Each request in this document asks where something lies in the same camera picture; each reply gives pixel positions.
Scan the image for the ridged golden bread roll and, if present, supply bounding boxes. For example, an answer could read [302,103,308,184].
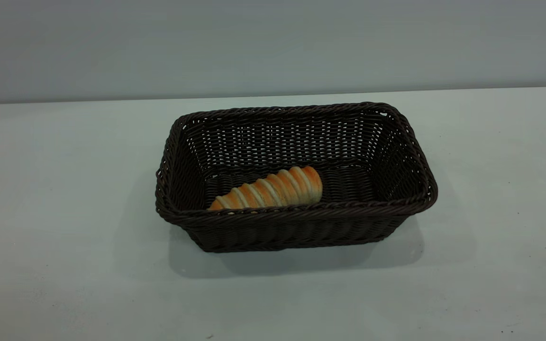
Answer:
[208,165,323,211]

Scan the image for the dark brown wicker basket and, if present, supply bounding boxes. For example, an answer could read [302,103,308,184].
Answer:
[155,102,439,253]

